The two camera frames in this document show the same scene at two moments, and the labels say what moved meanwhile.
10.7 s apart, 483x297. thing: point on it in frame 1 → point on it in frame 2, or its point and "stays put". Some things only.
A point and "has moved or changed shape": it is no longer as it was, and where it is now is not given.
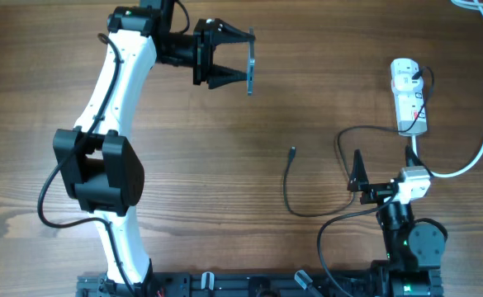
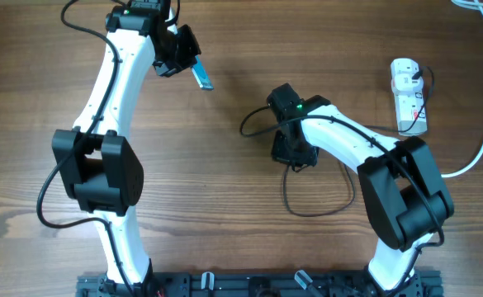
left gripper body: [202, 59] → [181, 50]
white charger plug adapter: [404, 82] stays put
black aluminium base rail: [284, 284] stays put
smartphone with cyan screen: [251, 62] has moved or changed shape
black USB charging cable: [289, 206] stays put
